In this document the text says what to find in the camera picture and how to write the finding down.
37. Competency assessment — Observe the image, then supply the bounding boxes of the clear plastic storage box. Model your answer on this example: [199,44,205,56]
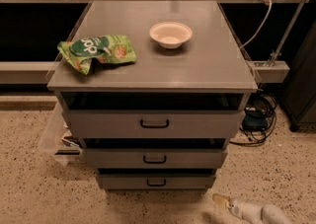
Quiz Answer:
[39,104,82,166]

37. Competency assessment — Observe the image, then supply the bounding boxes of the black cable bundle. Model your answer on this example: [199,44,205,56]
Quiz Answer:
[229,91,278,147]

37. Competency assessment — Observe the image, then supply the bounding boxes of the dark cabinet at right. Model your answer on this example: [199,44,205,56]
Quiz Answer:
[281,21,316,131]

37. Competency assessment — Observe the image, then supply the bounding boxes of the grey drawer cabinet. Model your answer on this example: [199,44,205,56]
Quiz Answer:
[46,0,259,191]

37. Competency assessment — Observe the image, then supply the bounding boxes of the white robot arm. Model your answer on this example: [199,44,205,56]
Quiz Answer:
[212,193,292,224]

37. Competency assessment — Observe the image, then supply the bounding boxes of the green snack bag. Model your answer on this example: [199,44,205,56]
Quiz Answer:
[57,35,136,75]

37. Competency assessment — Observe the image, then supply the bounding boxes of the white paper bowl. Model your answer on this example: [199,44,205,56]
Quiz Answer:
[149,22,193,49]

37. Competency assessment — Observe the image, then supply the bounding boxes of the grey bottom drawer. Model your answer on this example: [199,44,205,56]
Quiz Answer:
[96,168,216,190]

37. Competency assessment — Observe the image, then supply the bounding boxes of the white power cable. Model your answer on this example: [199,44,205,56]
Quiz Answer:
[238,0,275,50]

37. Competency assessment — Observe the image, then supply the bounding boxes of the grey middle drawer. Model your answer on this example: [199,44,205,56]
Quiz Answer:
[83,138,227,169]

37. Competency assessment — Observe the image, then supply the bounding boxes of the grey top drawer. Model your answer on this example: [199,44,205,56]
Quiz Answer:
[62,93,245,138]

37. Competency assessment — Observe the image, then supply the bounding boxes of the metal diagonal rod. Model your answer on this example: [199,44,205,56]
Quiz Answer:
[266,0,307,67]

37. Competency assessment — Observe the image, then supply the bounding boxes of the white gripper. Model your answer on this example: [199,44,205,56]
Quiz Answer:
[212,193,264,224]

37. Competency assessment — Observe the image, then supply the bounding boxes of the grey drawer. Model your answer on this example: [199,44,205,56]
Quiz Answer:
[83,138,227,169]
[96,168,216,190]
[62,93,245,138]

